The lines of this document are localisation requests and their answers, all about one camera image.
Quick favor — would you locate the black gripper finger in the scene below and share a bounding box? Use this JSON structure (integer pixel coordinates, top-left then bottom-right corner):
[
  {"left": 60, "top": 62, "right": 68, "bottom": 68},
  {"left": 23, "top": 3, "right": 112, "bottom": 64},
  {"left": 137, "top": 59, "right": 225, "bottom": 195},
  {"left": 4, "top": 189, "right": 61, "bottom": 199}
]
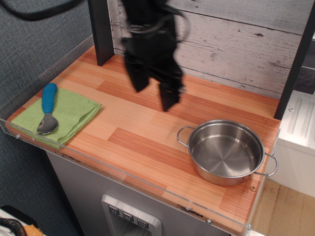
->
[
  {"left": 159, "top": 83, "right": 181, "bottom": 112},
  {"left": 125, "top": 62, "right": 150, "bottom": 92}
]

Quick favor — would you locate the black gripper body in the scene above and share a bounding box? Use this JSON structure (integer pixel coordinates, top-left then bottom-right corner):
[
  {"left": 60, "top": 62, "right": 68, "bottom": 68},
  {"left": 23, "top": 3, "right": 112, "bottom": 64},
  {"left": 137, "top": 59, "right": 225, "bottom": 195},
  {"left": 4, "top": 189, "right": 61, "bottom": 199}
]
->
[{"left": 122, "top": 23, "right": 183, "bottom": 92}]

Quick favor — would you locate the stainless steel pot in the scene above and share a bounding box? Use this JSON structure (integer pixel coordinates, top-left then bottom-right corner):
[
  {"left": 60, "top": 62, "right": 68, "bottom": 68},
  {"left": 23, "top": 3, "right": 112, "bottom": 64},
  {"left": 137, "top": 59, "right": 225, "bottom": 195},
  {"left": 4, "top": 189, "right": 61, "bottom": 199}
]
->
[{"left": 176, "top": 119, "right": 279, "bottom": 186}]

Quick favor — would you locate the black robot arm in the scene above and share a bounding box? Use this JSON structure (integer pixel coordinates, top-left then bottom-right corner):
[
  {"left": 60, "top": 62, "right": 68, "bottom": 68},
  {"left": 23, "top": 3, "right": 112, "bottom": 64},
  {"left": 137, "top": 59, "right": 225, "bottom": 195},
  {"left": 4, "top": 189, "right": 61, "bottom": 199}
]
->
[{"left": 122, "top": 0, "right": 184, "bottom": 112}]

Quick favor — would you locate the green folded cloth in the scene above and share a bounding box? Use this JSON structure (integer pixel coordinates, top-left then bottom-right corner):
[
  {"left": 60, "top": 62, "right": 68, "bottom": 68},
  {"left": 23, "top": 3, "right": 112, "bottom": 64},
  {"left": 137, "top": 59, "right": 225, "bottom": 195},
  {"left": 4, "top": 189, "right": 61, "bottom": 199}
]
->
[{"left": 11, "top": 88, "right": 101, "bottom": 149}]

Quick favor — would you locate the clear acrylic table guard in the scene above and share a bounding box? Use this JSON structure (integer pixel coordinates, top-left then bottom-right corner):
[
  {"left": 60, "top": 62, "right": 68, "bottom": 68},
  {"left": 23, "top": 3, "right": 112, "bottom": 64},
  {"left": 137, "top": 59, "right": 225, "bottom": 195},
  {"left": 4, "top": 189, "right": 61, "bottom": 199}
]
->
[{"left": 7, "top": 48, "right": 280, "bottom": 236}]

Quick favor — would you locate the grey cabinet with dispenser panel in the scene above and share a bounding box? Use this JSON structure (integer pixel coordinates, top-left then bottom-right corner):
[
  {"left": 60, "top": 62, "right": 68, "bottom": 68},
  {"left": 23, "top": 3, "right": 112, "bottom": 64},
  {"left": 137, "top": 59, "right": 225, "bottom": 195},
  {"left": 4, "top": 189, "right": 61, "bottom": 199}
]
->
[{"left": 47, "top": 152, "right": 228, "bottom": 236}]

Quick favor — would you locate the white ribbed appliance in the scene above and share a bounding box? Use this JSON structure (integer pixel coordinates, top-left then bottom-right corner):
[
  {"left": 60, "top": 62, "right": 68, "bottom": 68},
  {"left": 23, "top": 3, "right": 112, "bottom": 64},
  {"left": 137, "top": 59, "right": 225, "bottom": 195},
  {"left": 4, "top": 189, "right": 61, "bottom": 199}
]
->
[{"left": 269, "top": 91, "right": 315, "bottom": 197}]

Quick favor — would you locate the orange fuzzy object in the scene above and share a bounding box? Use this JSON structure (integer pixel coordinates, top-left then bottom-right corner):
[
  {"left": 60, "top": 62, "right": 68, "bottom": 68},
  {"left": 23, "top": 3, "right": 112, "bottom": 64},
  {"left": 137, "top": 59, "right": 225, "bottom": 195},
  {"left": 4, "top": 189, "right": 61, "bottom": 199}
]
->
[{"left": 24, "top": 225, "right": 45, "bottom": 236}]

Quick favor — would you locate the dark vertical post left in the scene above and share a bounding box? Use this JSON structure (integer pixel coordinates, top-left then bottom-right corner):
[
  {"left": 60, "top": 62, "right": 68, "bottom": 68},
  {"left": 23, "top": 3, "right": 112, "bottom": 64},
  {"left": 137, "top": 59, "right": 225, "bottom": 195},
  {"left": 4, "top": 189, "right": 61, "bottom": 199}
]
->
[{"left": 88, "top": 0, "right": 114, "bottom": 66}]

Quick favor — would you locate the dark vertical post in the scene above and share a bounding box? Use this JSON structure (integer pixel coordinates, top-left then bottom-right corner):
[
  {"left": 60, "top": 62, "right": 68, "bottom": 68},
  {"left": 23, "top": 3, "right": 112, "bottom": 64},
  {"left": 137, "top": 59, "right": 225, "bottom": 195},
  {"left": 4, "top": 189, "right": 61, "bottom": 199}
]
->
[
  {"left": 274, "top": 1, "right": 315, "bottom": 120},
  {"left": 88, "top": 0, "right": 114, "bottom": 66}
]

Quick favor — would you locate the blue handled metal spoon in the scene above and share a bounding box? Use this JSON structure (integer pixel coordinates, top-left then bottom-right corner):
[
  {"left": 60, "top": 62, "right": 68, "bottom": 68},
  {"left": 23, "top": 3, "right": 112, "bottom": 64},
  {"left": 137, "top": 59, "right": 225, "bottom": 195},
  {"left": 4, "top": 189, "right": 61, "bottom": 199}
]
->
[{"left": 37, "top": 83, "right": 59, "bottom": 135}]

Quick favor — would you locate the black braided cable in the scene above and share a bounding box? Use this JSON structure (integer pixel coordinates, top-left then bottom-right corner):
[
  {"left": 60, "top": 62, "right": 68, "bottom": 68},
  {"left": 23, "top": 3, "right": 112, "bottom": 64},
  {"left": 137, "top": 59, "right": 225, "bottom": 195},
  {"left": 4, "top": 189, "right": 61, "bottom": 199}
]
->
[{"left": 0, "top": 0, "right": 82, "bottom": 22}]

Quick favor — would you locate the dark vertical post right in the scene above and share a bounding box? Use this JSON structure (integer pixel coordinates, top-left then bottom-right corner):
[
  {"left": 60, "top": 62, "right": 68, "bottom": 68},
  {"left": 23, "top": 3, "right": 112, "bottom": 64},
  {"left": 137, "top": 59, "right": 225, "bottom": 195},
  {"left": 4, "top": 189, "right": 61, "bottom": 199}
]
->
[{"left": 274, "top": 1, "right": 315, "bottom": 120}]

